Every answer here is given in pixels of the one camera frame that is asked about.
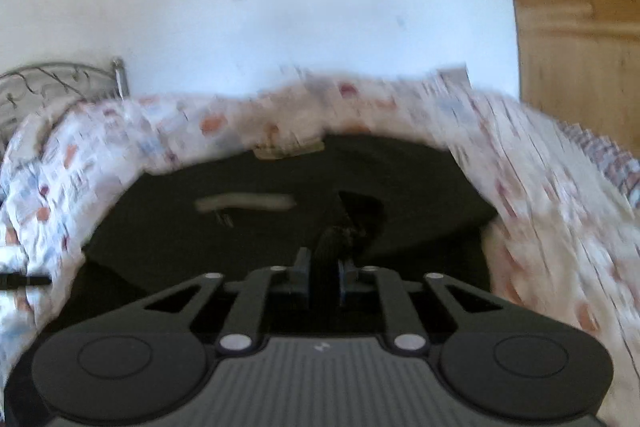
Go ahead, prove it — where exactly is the metal ornate bed headboard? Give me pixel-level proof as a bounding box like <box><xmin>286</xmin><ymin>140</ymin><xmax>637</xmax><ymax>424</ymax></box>
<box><xmin>1</xmin><ymin>57</ymin><xmax>129</xmax><ymax>146</ymax></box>

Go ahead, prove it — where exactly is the striped bed sheet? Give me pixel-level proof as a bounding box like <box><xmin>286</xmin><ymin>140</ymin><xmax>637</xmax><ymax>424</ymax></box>
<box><xmin>559</xmin><ymin>121</ymin><xmax>640</xmax><ymax>209</ymax></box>

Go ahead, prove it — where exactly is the black t-shirt with print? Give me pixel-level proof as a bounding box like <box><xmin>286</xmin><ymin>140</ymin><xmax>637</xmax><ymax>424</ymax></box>
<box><xmin>48</xmin><ymin>134</ymin><xmax>497</xmax><ymax>333</ymax></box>

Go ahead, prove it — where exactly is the patterned circle print duvet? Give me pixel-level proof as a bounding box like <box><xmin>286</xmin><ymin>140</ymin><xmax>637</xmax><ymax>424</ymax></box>
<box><xmin>1</xmin><ymin>74</ymin><xmax>639</xmax><ymax>426</ymax></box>

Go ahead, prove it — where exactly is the wooden wardrobe door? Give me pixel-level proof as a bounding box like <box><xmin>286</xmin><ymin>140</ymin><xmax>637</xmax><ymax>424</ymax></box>
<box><xmin>514</xmin><ymin>0</ymin><xmax>639</xmax><ymax>153</ymax></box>

